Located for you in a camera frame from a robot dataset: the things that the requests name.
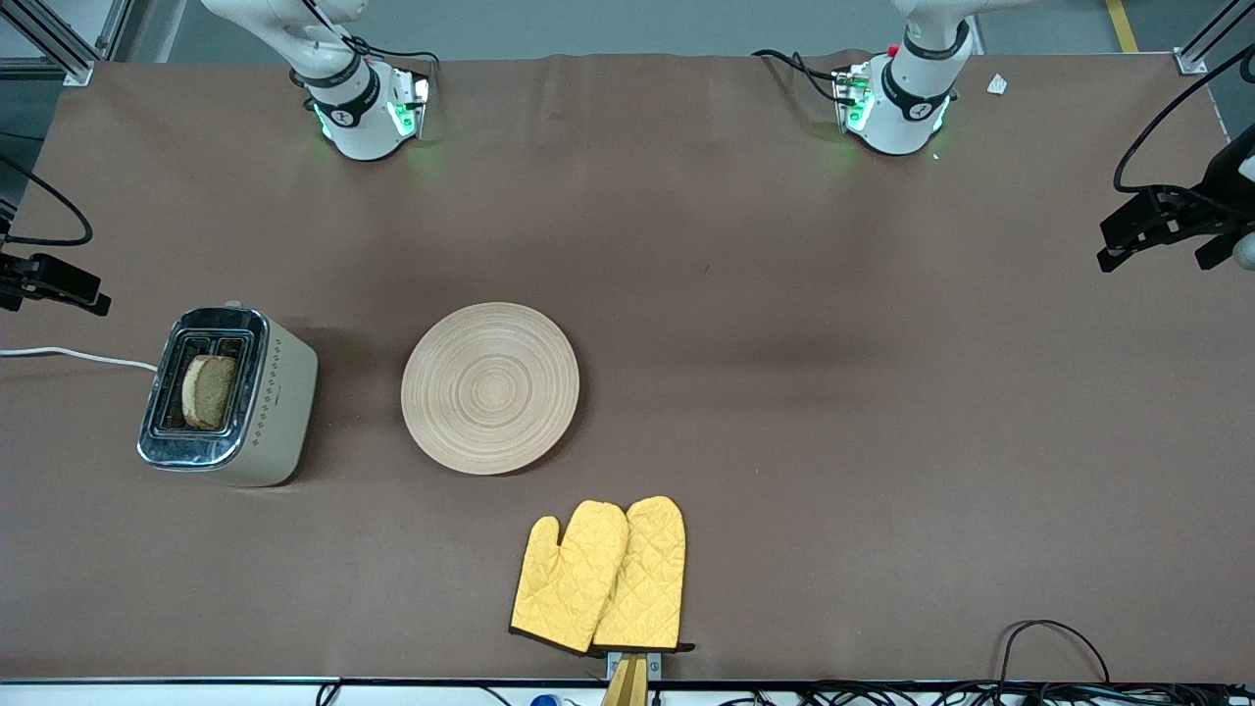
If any brown toast slice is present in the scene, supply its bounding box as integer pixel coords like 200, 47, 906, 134
181, 355, 239, 430

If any round wooden plate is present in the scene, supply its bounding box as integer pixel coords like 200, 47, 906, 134
401, 303, 580, 477

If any chrome and beige toaster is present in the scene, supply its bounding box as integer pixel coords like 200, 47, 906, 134
137, 302, 320, 488

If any brown table cover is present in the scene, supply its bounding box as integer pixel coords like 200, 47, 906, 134
0, 49, 1255, 684

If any yellow quilted oven mitt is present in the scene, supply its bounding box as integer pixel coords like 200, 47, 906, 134
510, 500, 629, 655
592, 495, 695, 653

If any white toaster power cable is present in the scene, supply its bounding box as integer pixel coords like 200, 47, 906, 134
0, 345, 160, 374

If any aluminium frame post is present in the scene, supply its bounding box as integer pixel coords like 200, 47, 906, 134
0, 0, 99, 85
1175, 0, 1255, 76

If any black left arm base cable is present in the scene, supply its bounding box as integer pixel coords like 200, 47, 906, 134
753, 49, 849, 107

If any black arm base cable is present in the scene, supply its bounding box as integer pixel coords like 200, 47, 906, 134
753, 49, 849, 107
299, 0, 440, 89

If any black right arm base cable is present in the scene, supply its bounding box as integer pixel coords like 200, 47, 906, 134
299, 0, 440, 89

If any black looped cable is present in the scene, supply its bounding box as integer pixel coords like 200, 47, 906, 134
998, 619, 1111, 687

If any black cable bundle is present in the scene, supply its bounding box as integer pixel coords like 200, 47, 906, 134
647, 682, 1255, 706

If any wooden stick with metal bracket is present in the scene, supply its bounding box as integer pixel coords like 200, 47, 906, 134
600, 650, 664, 706

